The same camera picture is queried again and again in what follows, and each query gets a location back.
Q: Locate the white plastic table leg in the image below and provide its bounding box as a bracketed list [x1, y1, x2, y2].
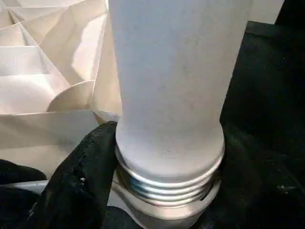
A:
[107, 0, 254, 203]

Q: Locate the black mat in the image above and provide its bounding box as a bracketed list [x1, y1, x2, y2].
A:
[0, 0, 305, 229]

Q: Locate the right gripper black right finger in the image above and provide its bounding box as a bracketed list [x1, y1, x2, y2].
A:
[202, 124, 305, 229]

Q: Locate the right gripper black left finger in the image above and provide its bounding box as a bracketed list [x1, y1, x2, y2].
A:
[30, 120, 119, 229]

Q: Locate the white plastic table top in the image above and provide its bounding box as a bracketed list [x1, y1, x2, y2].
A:
[0, 0, 284, 229]

